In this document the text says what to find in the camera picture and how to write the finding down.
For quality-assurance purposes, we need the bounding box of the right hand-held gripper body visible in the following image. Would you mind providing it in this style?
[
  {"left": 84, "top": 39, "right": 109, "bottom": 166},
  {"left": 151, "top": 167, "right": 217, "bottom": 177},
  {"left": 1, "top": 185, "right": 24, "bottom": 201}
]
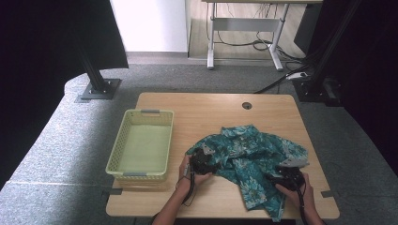
[{"left": 275, "top": 157, "right": 311, "bottom": 192}]

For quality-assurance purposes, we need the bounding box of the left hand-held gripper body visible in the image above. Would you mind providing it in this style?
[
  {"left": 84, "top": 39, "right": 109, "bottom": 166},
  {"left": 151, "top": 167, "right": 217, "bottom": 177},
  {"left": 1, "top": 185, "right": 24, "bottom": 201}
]
[{"left": 188, "top": 142, "right": 221, "bottom": 176}]

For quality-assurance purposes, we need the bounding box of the teal floral shirt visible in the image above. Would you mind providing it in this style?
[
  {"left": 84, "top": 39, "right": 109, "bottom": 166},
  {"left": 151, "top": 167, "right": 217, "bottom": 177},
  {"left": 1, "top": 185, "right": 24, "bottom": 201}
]
[{"left": 185, "top": 124, "right": 311, "bottom": 223}]

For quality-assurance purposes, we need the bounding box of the pale green plastic basket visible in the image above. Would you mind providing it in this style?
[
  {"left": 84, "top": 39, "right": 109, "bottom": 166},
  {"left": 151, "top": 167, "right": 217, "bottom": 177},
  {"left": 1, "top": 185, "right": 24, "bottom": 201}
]
[{"left": 105, "top": 108, "right": 175, "bottom": 183}]

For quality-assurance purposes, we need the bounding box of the person's left hand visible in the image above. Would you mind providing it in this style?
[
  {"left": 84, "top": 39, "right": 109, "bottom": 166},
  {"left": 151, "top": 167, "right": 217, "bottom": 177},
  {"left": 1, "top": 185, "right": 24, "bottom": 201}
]
[{"left": 177, "top": 154, "right": 214, "bottom": 196}]

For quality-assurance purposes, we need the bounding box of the person's right hand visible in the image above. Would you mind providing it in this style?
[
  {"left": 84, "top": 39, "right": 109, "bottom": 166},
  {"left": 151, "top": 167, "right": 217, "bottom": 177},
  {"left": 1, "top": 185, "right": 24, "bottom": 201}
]
[{"left": 275, "top": 172, "right": 315, "bottom": 215}]

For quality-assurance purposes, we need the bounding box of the black metal stand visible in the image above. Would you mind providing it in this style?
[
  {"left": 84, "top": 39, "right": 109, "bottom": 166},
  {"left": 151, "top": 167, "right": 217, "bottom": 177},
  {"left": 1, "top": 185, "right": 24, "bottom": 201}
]
[
  {"left": 292, "top": 0, "right": 364, "bottom": 108},
  {"left": 72, "top": 31, "right": 123, "bottom": 101}
]

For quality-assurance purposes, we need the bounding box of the white power plug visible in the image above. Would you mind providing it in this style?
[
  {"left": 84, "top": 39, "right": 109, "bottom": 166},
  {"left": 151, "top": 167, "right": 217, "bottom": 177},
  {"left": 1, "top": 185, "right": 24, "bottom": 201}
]
[{"left": 285, "top": 71, "right": 310, "bottom": 82}]

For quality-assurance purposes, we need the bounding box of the black curtain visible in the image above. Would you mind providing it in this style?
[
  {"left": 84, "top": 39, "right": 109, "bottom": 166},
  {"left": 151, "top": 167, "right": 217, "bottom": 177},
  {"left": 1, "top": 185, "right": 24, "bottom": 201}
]
[
  {"left": 0, "top": 0, "right": 130, "bottom": 188},
  {"left": 294, "top": 0, "right": 398, "bottom": 176}
]

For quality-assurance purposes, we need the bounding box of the white-legged desk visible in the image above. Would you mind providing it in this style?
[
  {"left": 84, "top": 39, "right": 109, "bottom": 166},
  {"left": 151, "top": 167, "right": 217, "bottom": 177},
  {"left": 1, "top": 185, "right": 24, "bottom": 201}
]
[{"left": 201, "top": 0, "right": 324, "bottom": 72}]

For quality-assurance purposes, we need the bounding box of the left hand-held gripper cable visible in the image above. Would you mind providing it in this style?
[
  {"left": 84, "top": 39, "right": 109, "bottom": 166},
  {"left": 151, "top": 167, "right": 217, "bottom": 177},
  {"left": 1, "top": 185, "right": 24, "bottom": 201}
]
[{"left": 176, "top": 164, "right": 198, "bottom": 208}]

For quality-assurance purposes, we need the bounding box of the hand-held gripper cable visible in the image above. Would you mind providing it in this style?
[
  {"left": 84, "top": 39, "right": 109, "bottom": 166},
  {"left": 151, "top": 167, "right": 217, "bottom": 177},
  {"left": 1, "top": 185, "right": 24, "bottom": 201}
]
[
  {"left": 176, "top": 164, "right": 198, "bottom": 208},
  {"left": 294, "top": 184, "right": 311, "bottom": 225}
]

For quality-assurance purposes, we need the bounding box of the right hand-held gripper cable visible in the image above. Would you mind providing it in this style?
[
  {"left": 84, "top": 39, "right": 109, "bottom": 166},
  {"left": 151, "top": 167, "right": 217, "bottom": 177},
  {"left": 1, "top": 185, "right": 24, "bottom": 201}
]
[{"left": 294, "top": 184, "right": 311, "bottom": 225}]

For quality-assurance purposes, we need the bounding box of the black floor cable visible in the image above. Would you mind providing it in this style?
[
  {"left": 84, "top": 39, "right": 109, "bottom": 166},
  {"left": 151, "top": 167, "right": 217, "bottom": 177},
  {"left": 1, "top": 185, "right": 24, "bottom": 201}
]
[{"left": 253, "top": 64, "right": 311, "bottom": 95}]

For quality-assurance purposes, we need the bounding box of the black cable bundle under desk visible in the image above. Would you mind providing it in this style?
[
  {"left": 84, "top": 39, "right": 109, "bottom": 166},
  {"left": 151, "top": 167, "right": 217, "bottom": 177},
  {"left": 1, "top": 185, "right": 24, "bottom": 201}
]
[{"left": 215, "top": 29, "right": 307, "bottom": 64}]

